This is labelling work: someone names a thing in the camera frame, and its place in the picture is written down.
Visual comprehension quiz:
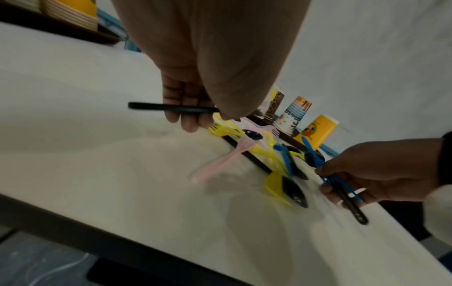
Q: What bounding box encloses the person's right hand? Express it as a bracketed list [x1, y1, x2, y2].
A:
[314, 138, 444, 211]

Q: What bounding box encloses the person's left hand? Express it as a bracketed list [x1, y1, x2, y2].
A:
[111, 0, 312, 133]

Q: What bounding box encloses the black plastic spoon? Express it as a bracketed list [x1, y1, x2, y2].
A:
[282, 145, 309, 180]
[304, 151, 370, 226]
[280, 176, 309, 209]

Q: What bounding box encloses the blue plastic fork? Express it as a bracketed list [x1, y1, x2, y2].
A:
[301, 136, 365, 204]

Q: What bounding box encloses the black plastic utensil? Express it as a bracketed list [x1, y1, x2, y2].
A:
[127, 102, 221, 114]

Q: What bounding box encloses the yellow paper cup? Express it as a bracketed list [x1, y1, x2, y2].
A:
[294, 114, 340, 152]

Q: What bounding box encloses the yellow plastic fork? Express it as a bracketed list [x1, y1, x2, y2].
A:
[208, 112, 245, 138]

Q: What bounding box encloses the brown patterned paper cup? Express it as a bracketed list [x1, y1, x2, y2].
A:
[263, 90, 286, 122]

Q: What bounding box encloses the pink plastic fork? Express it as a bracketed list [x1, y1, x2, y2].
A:
[243, 123, 281, 140]

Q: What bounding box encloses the blue plastic utensil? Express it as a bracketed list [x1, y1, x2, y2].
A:
[280, 143, 296, 177]

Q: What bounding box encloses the blue seaside paper cup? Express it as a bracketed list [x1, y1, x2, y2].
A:
[273, 96, 313, 135]

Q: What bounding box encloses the yellow plastic utensil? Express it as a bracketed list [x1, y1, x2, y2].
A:
[264, 170, 294, 207]
[246, 134, 287, 174]

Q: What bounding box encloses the black tray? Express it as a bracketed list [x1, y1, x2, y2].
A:
[219, 114, 341, 183]

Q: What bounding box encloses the pink plastic spoon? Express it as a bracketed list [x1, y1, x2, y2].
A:
[190, 137, 263, 184]

